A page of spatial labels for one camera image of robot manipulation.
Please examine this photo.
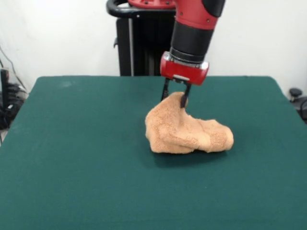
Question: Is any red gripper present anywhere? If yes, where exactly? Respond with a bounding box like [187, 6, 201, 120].
[160, 51, 209, 108]

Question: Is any tan terry cloth towel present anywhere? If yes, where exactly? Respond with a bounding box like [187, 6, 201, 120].
[145, 92, 234, 154]

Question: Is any dark green table cloth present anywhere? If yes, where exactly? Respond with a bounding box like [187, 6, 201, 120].
[0, 76, 307, 230]

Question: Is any black power strip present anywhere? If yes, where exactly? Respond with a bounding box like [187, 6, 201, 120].
[0, 69, 10, 108]

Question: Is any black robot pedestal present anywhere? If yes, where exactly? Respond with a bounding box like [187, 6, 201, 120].
[106, 0, 177, 77]

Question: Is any black cable bundle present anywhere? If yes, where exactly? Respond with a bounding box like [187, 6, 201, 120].
[0, 82, 29, 130]

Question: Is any thin grey wall cable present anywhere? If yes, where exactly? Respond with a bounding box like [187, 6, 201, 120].
[0, 45, 26, 91]

